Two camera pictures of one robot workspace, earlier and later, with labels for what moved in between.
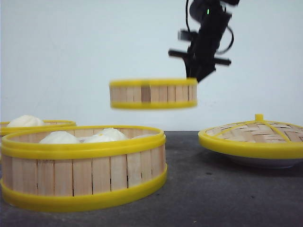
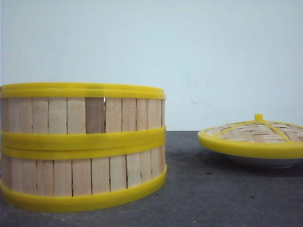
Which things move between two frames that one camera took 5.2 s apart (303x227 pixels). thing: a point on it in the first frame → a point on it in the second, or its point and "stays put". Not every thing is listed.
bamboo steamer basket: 74,177 stays put
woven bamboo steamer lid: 258,138 stays put
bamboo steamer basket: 153,93 → 67,116
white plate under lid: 263,163 stays put
